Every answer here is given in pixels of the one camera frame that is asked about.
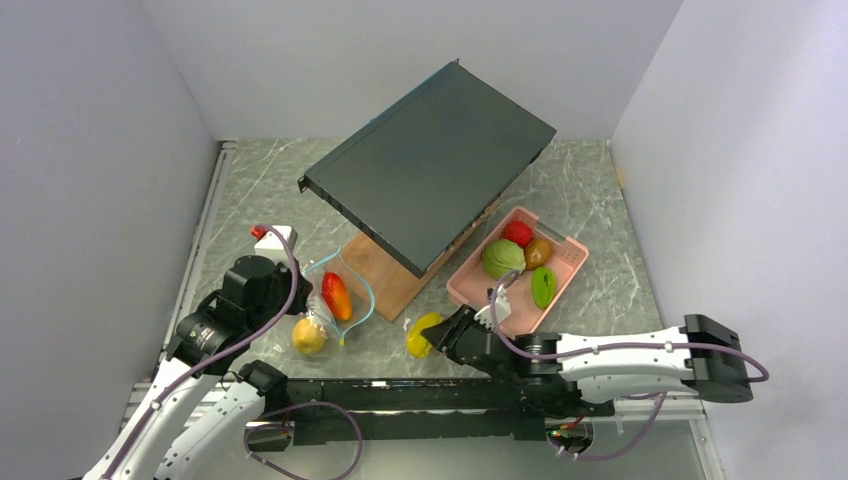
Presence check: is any red orange toy mango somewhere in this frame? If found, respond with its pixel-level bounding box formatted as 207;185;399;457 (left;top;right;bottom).
321;272;353;322

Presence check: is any yellow toy walnut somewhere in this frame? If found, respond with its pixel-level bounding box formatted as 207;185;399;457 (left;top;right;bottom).
292;318;327;355

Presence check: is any clear zip top bag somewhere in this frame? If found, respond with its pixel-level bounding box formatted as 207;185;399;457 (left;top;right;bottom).
291;247;376;356

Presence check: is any pink perforated plastic basket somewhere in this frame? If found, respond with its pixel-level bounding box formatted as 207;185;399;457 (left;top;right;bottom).
446;207;589;337

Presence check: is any brown toy kiwi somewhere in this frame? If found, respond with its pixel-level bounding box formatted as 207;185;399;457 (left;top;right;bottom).
524;237;553;270

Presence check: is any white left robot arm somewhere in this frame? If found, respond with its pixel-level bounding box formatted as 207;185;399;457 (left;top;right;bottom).
84;255;312;479

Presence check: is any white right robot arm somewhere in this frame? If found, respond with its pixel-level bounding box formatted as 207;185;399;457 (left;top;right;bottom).
421;307;767;415

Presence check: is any wooden cutting board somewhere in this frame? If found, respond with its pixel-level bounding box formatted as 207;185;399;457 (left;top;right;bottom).
340;195;501;322

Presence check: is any green toy cabbage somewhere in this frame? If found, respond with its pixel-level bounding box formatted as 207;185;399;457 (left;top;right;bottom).
481;239;526;280

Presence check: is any red toy strawberry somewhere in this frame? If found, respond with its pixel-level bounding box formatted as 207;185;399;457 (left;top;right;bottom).
501;220;534;248

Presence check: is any dark grey metal chassis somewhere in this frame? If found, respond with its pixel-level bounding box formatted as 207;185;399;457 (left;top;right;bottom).
298;61;557;278

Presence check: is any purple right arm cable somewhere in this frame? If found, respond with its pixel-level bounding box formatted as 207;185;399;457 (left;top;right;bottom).
487;269;771;464

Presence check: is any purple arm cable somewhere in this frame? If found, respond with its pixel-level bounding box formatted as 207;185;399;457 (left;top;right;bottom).
99;223;364;480
487;269;771;464

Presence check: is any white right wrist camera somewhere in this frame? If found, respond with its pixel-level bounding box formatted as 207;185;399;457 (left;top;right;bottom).
474;286;512;329

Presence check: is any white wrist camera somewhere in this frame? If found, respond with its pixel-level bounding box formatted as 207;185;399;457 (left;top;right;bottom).
251;225;298;266
474;286;512;329

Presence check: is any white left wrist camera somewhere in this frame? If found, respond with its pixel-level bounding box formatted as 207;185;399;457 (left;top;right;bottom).
251;225;298;266

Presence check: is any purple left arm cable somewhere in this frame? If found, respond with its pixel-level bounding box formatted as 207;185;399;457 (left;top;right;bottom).
99;223;364;480

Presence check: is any aluminium side rail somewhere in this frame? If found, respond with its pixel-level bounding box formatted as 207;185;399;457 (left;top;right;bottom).
105;140;238;480

